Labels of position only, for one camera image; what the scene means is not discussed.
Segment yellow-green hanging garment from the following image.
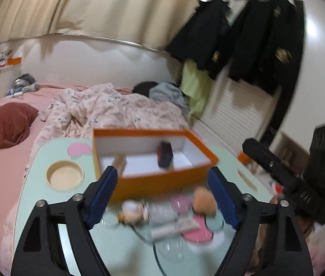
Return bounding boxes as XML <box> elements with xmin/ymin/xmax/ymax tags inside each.
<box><xmin>180</xmin><ymin>59</ymin><xmax>213</xmax><ymax>115</ymax></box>

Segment maroon pillow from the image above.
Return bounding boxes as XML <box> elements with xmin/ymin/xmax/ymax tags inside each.
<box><xmin>0</xmin><ymin>103</ymin><xmax>39</xmax><ymax>150</ymax></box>

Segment beige curtain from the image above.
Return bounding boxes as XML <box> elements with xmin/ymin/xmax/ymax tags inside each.
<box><xmin>0</xmin><ymin>0</ymin><xmax>209</xmax><ymax>49</ymax></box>

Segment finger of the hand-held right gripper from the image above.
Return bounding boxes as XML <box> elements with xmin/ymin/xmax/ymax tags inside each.
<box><xmin>241</xmin><ymin>138</ymin><xmax>296</xmax><ymax>191</ymax></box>

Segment white tube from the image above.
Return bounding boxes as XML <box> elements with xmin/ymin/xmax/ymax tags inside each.
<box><xmin>151</xmin><ymin>218</ymin><xmax>197</xmax><ymax>239</ymax></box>

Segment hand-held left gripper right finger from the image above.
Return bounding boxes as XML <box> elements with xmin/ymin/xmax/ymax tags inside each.
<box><xmin>208</xmin><ymin>166</ymin><xmax>314</xmax><ymax>276</ymax></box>

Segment clear plastic ball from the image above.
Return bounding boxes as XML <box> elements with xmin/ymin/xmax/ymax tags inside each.
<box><xmin>155</xmin><ymin>237</ymin><xmax>186</xmax><ymax>262</ymax></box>

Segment black crumpled cloth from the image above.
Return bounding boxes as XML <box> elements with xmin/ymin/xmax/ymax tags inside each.
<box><xmin>133</xmin><ymin>81</ymin><xmax>159</xmax><ymax>97</ymax></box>

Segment grey crumpled clothes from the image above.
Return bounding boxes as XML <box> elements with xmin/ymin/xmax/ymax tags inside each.
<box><xmin>149</xmin><ymin>82</ymin><xmax>190</xmax><ymax>112</ymax></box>

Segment white louvred closet door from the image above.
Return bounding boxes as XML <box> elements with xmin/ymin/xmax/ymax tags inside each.
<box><xmin>193</xmin><ymin>72</ymin><xmax>282</xmax><ymax>161</ymax></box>

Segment bubble wrap packet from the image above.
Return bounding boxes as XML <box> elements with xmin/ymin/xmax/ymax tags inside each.
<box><xmin>147</xmin><ymin>201</ymin><xmax>177</xmax><ymax>225</ymax></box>

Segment large orange cardboard box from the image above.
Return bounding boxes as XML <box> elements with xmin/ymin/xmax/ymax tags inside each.
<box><xmin>93</xmin><ymin>128</ymin><xmax>219</xmax><ymax>202</ymax></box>

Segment grey striped clothing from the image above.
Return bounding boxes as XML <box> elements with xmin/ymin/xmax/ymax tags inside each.
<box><xmin>12</xmin><ymin>74</ymin><xmax>38</xmax><ymax>91</ymax></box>

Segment black hanging jacket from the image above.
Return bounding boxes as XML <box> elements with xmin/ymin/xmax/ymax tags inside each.
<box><xmin>227</xmin><ymin>0</ymin><xmax>305</xmax><ymax>95</ymax></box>
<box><xmin>165</xmin><ymin>0</ymin><xmax>232</xmax><ymax>79</ymax></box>

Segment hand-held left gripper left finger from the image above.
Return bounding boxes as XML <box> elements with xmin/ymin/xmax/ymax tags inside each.
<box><xmin>11</xmin><ymin>165</ymin><xmax>119</xmax><ymax>276</ymax></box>

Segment pink floral blanket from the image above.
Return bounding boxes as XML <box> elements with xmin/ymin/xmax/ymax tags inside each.
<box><xmin>32</xmin><ymin>83</ymin><xmax>190</xmax><ymax>150</ymax></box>

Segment black item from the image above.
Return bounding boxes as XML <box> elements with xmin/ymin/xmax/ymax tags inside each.
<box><xmin>156</xmin><ymin>141</ymin><xmax>174</xmax><ymax>169</ymax></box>

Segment tan hamster plush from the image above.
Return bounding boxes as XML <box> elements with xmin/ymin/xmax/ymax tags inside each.
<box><xmin>192</xmin><ymin>186</ymin><xmax>218</xmax><ymax>216</ymax></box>

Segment small plush doll keychain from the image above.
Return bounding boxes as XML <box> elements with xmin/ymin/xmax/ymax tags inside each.
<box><xmin>121</xmin><ymin>200</ymin><xmax>149</xmax><ymax>225</ymax></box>

